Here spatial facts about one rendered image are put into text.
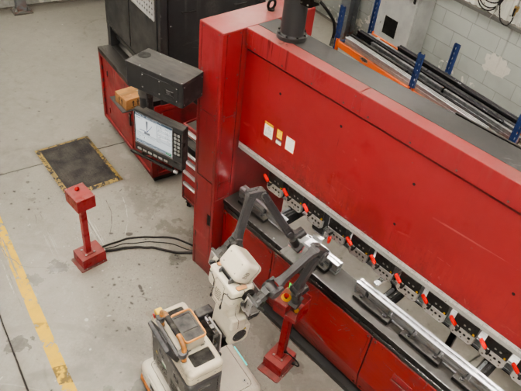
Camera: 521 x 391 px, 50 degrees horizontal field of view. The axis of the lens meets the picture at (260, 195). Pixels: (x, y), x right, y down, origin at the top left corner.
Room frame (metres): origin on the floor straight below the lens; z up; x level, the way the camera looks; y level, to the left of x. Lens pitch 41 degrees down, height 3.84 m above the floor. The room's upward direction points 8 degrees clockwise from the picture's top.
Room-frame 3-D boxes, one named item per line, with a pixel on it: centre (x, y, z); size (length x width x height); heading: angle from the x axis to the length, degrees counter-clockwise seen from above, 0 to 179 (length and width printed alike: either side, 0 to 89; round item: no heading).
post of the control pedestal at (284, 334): (2.51, -0.32, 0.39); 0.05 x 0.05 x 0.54; 56
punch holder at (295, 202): (3.05, -0.27, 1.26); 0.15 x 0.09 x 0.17; 47
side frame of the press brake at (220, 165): (3.69, 0.16, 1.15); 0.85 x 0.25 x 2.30; 137
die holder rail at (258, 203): (3.27, -0.03, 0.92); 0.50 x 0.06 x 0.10; 47
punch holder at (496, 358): (1.97, -1.45, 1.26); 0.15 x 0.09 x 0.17; 47
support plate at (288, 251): (2.79, -0.34, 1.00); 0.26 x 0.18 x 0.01; 137
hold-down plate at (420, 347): (2.18, -1.14, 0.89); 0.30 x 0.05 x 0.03; 47
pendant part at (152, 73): (3.44, 0.77, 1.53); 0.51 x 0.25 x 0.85; 63
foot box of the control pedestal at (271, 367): (2.49, -0.30, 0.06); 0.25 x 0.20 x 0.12; 146
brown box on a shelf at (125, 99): (4.41, 1.32, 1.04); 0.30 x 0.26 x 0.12; 38
